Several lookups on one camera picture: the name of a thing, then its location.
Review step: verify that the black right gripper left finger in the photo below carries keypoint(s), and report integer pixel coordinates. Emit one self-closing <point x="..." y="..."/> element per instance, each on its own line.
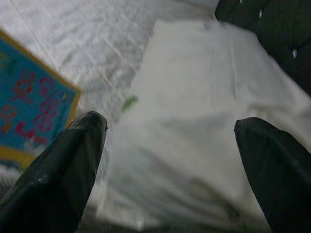
<point x="48" y="189"/>

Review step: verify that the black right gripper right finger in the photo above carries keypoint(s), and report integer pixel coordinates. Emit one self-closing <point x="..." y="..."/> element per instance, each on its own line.
<point x="279" y="182"/>

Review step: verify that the colourful children's book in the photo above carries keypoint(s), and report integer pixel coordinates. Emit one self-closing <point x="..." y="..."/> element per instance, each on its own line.
<point x="26" y="102"/>

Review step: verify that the white pillow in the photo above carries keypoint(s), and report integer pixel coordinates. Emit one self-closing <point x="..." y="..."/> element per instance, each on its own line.
<point x="189" y="109"/>

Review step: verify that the white quilted mattress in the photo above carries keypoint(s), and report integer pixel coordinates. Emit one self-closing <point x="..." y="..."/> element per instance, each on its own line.
<point x="85" y="41"/>

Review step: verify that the dark tufted headboard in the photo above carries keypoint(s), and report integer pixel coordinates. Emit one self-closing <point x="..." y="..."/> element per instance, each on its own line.
<point x="279" y="29"/>

